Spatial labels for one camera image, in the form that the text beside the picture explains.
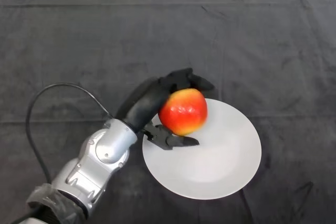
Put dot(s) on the round white plate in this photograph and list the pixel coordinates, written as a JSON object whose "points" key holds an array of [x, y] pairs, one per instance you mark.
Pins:
{"points": [[210, 169]]}

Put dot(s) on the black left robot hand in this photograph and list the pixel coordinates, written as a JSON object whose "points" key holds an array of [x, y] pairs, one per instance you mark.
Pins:
{"points": [[148, 103]]}

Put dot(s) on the black table cloth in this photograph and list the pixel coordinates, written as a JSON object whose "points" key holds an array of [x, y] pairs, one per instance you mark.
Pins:
{"points": [[236, 37]]}

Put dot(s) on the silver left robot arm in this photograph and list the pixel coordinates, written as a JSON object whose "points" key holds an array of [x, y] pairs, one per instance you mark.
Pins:
{"points": [[89, 161]]}

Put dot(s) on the red and yellow apple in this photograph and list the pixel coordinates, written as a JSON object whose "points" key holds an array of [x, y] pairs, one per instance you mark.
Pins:
{"points": [[183, 113]]}

